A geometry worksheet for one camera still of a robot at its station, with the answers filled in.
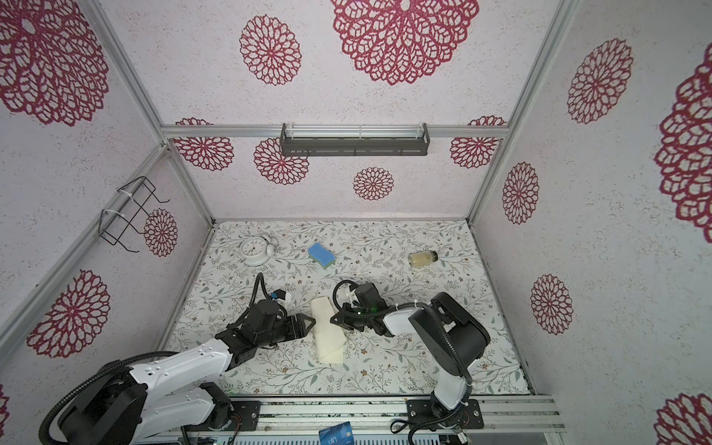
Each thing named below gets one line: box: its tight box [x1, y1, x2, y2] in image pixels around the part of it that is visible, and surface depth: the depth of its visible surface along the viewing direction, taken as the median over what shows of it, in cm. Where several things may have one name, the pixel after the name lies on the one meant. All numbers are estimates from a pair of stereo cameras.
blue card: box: [318, 420, 356, 445], surface depth 73 cm
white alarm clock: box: [240, 234, 280, 267], surface depth 108 cm
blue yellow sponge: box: [307, 242, 337, 270], surface depth 110 cm
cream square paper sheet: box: [310, 295, 348, 365], surface depth 87 cm
